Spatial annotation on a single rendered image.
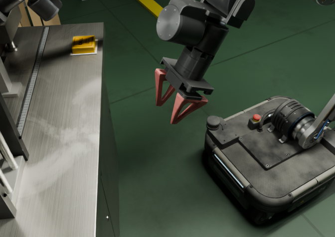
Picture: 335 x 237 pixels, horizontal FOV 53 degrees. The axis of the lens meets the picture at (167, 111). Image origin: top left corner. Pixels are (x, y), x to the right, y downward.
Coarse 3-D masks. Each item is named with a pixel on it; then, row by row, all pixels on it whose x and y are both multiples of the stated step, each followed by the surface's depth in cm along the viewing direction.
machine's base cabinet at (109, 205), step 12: (108, 108) 141; (108, 120) 137; (108, 132) 133; (108, 144) 129; (108, 156) 125; (108, 168) 122; (108, 180) 119; (108, 192) 116; (108, 204) 113; (108, 216) 108; (108, 228) 108
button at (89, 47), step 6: (78, 36) 110; (84, 36) 110; (90, 36) 110; (72, 42) 108; (78, 42) 107; (84, 42) 107; (90, 42) 107; (72, 48) 105; (78, 48) 106; (84, 48) 106; (90, 48) 106
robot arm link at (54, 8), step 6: (36, 0) 85; (42, 0) 86; (48, 0) 87; (54, 0) 88; (30, 6) 86; (36, 6) 86; (42, 6) 86; (48, 6) 87; (54, 6) 88; (60, 6) 90; (36, 12) 88; (42, 12) 87; (48, 12) 88; (54, 12) 89; (42, 18) 90; (48, 18) 89
